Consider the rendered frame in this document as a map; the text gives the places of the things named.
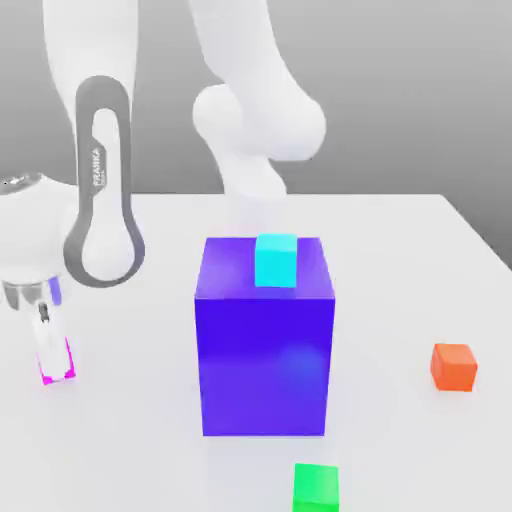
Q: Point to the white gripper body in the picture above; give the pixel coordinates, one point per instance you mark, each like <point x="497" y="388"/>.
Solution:
<point x="51" y="347"/>

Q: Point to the small magenta cube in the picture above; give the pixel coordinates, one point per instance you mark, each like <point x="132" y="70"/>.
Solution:
<point x="70" y="362"/>

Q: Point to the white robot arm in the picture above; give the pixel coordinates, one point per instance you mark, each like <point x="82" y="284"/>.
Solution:
<point x="256" y="120"/>

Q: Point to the small cyan cube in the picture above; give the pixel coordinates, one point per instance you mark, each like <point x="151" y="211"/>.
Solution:
<point x="275" y="262"/>

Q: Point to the small green cube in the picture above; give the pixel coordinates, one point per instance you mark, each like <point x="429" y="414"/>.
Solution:
<point x="315" y="488"/>

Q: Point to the small orange cube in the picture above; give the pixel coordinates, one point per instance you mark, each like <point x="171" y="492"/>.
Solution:
<point x="452" y="368"/>

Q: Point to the large blue box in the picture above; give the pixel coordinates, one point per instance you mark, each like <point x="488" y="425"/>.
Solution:
<point x="262" y="360"/>

